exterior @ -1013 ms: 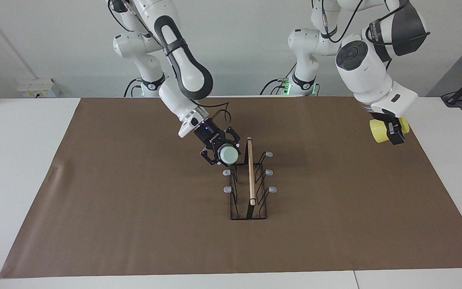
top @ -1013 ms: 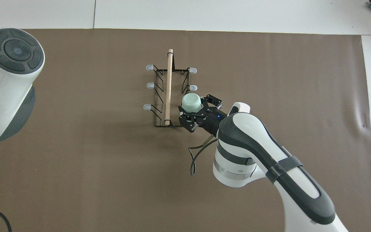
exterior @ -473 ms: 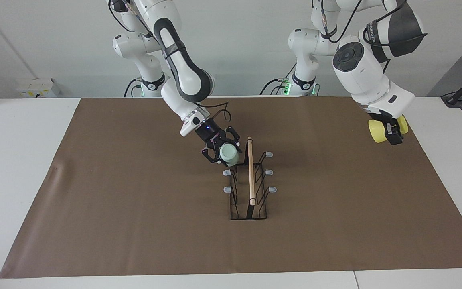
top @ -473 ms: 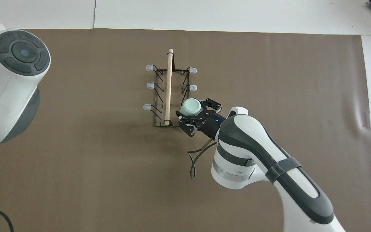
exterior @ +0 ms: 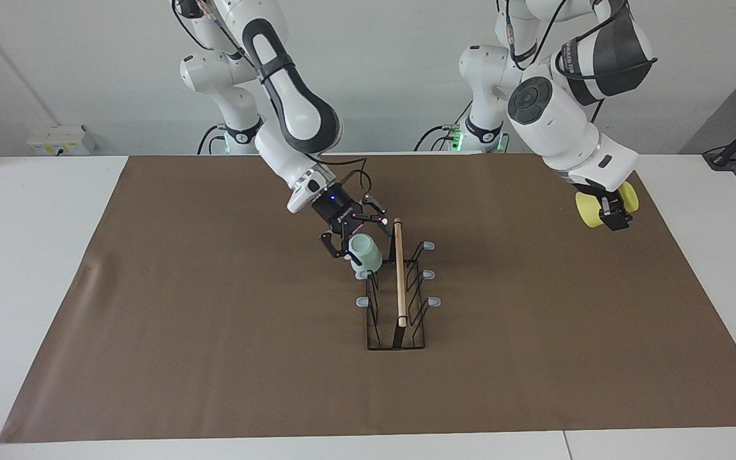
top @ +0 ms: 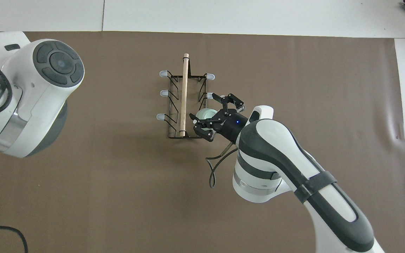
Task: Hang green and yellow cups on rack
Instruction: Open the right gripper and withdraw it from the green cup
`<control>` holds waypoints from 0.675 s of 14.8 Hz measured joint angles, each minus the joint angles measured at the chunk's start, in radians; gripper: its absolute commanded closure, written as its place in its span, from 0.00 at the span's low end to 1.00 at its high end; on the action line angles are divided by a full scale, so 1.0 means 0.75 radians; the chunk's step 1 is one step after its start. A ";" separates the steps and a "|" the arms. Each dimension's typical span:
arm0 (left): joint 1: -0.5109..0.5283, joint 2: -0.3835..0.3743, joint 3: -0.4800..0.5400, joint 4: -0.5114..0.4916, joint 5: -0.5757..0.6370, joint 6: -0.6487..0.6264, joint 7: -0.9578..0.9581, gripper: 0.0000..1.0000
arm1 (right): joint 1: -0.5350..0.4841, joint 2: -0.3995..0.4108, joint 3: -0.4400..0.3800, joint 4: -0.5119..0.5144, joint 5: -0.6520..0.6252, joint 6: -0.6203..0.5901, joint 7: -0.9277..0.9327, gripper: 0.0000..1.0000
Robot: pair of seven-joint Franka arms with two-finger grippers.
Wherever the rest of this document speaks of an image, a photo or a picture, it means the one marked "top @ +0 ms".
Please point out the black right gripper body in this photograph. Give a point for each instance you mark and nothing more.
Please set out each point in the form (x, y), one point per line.
(232, 124)

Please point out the pale green plastic cup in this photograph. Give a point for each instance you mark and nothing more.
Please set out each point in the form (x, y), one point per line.
(204, 114)

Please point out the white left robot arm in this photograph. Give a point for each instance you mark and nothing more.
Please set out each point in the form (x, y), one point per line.
(40, 88)

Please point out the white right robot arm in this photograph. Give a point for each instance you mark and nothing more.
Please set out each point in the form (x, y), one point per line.
(269, 140)

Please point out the brown table mat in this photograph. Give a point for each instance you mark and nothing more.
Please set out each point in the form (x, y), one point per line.
(118, 211)

